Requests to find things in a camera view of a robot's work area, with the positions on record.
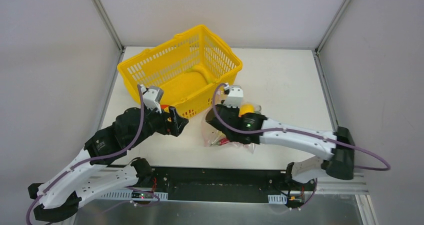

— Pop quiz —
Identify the yellow lemon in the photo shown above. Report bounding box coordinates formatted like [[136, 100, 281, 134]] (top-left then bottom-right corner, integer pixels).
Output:
[[238, 103, 255, 117]]

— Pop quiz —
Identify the clear zip top bag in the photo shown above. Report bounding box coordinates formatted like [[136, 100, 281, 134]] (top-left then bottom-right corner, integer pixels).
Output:
[[201, 102, 262, 153]]

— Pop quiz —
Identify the red chili pepper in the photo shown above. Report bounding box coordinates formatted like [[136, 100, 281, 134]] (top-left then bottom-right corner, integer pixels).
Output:
[[216, 137, 230, 146]]

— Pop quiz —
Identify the yellow banana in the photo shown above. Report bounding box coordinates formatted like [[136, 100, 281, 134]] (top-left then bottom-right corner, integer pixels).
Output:
[[187, 64, 215, 84]]

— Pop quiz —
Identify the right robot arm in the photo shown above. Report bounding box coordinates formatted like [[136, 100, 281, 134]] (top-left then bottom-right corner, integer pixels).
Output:
[[205, 104, 355, 190]]

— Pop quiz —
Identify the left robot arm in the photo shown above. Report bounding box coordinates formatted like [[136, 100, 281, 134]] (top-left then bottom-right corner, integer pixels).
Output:
[[26, 106, 189, 224]]

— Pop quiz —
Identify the yellow plastic basket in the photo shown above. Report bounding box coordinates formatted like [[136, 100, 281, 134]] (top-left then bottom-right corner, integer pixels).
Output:
[[117, 24, 243, 119]]

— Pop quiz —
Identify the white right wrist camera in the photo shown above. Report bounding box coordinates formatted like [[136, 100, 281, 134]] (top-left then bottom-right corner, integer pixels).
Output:
[[221, 84, 244, 109]]

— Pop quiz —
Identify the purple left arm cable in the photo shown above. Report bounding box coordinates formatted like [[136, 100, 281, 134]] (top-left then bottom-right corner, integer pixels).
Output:
[[25, 83, 162, 225]]

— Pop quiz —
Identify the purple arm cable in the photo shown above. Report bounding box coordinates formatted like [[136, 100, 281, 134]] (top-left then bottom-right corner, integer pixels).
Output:
[[211, 82, 392, 211], [25, 83, 162, 225]]

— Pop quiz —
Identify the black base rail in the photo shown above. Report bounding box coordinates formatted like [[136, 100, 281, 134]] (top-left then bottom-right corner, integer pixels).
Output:
[[135, 166, 315, 204]]

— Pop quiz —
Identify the white slotted cable duct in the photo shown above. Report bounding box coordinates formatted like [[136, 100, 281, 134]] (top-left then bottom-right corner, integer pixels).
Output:
[[97, 189, 169, 202]]

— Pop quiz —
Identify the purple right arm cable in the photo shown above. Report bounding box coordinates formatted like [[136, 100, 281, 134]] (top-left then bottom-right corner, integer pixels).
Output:
[[211, 82, 392, 211]]

